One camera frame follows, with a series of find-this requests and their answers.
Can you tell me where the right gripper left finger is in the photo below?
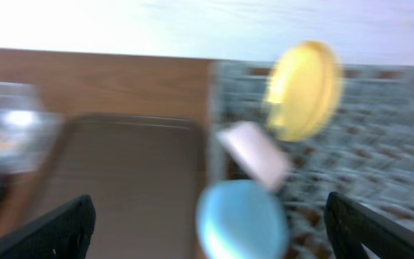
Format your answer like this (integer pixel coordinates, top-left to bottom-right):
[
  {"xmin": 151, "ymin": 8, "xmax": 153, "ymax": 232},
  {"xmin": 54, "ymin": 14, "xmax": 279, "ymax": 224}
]
[{"xmin": 0, "ymin": 194, "xmax": 96, "ymax": 259}]

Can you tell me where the grey dishwasher rack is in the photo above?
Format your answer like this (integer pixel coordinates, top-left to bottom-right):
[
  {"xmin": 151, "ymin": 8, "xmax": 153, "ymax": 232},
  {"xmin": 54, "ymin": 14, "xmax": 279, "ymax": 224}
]
[{"xmin": 208, "ymin": 61, "xmax": 414, "ymax": 258}]

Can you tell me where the clear plastic bin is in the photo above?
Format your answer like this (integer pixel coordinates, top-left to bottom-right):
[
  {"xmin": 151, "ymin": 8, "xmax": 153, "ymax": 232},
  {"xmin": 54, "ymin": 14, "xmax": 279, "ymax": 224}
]
[{"xmin": 0, "ymin": 82, "xmax": 63, "ymax": 175}]

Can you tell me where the white bowl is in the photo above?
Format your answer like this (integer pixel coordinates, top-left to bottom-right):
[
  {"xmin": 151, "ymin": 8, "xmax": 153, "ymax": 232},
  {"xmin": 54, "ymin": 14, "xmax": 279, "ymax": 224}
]
[{"xmin": 216, "ymin": 121, "xmax": 293, "ymax": 192}]

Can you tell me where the yellow plate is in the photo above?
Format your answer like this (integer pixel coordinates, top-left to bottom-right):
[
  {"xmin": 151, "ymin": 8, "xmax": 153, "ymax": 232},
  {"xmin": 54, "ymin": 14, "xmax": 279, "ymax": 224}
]
[{"xmin": 263, "ymin": 41, "xmax": 344, "ymax": 142}]

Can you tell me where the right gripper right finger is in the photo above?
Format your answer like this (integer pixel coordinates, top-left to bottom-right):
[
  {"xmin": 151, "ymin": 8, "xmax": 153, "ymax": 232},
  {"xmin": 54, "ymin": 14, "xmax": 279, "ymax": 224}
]
[{"xmin": 323, "ymin": 192, "xmax": 414, "ymax": 259}]

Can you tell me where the brown plastic tray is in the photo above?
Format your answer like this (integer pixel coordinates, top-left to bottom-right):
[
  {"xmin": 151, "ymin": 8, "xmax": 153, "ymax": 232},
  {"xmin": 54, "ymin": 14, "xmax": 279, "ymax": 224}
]
[{"xmin": 26, "ymin": 114, "xmax": 203, "ymax": 259}]

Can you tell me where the blue bowl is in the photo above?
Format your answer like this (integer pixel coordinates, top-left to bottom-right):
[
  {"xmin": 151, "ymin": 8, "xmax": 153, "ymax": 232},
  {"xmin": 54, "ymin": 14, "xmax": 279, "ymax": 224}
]
[{"xmin": 196, "ymin": 180, "xmax": 290, "ymax": 259}]

